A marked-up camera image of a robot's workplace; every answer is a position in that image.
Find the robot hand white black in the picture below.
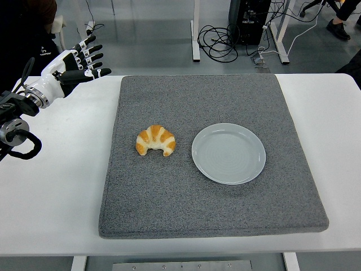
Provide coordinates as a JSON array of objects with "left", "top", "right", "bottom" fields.
[{"left": 39, "top": 35, "right": 112, "bottom": 104}]

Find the croissant bread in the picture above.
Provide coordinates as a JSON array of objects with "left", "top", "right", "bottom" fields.
[{"left": 135, "top": 124, "right": 177, "bottom": 157}]

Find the light grey round plate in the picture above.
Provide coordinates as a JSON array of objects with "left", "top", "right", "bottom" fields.
[{"left": 191, "top": 123, "right": 267, "bottom": 186}]

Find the grey metal plate with screws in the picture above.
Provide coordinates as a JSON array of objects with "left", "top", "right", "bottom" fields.
[{"left": 112, "top": 260, "right": 253, "bottom": 271}]

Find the person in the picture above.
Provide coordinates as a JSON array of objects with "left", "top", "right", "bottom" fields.
[{"left": 0, "top": 0, "right": 68, "bottom": 93}]

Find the white desk leg with foot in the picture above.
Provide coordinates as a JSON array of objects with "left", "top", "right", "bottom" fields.
[
  {"left": 72, "top": 0, "right": 96, "bottom": 47},
  {"left": 269, "top": 0, "right": 291, "bottom": 65},
  {"left": 190, "top": 0, "right": 201, "bottom": 62}
]

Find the grey fabric mat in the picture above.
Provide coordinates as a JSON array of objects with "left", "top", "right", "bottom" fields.
[{"left": 98, "top": 74, "right": 330, "bottom": 239}]

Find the white table leg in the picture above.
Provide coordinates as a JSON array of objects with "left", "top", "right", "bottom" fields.
[
  {"left": 283, "top": 252, "right": 301, "bottom": 271},
  {"left": 70, "top": 255, "right": 87, "bottom": 271}
]

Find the black computer tower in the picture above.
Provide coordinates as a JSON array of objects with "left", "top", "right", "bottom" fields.
[{"left": 228, "top": 0, "right": 271, "bottom": 46}]

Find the grey floor outlet box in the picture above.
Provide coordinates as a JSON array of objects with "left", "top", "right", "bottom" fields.
[{"left": 250, "top": 55, "right": 268, "bottom": 68}]

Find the black office chair base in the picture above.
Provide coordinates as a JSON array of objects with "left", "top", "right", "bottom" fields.
[{"left": 299, "top": 0, "right": 342, "bottom": 18}]

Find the person's leg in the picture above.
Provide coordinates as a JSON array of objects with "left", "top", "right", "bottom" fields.
[{"left": 326, "top": 0, "right": 361, "bottom": 40}]

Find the black fabric object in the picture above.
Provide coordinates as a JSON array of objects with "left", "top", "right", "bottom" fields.
[{"left": 334, "top": 53, "right": 361, "bottom": 75}]

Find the thin black cable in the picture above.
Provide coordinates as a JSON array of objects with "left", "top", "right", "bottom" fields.
[{"left": 84, "top": 0, "right": 105, "bottom": 37}]

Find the coiled black cable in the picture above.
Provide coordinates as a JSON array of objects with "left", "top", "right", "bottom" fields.
[{"left": 197, "top": 24, "right": 240, "bottom": 63}]

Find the white cable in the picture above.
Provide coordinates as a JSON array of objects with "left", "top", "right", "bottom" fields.
[{"left": 258, "top": 0, "right": 325, "bottom": 59}]

